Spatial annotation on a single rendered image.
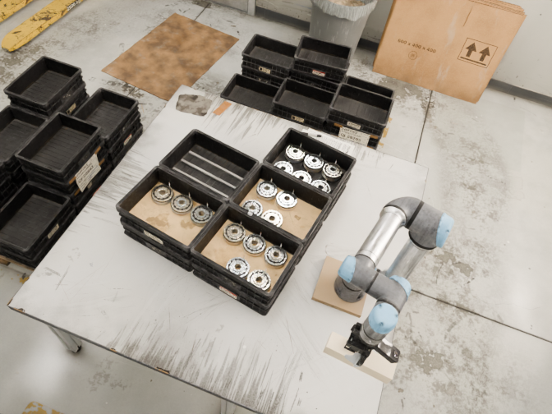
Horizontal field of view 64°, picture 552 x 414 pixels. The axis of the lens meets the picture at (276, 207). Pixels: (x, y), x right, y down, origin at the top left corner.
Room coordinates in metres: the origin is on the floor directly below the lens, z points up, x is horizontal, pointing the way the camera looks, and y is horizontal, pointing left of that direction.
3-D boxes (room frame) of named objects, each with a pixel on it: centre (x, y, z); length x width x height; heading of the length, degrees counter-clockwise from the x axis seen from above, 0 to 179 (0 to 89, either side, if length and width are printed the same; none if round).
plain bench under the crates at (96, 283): (1.23, 0.10, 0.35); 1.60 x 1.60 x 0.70; 79
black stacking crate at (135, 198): (1.11, 0.46, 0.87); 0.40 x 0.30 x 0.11; 69
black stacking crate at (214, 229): (0.97, 0.09, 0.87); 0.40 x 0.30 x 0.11; 69
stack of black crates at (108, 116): (2.02, 1.22, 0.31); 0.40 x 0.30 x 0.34; 168
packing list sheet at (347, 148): (1.85, -0.22, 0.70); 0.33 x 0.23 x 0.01; 79
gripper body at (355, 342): (0.54, -0.35, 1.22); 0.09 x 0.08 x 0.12; 73
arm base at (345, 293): (0.97, -0.41, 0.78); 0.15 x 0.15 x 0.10
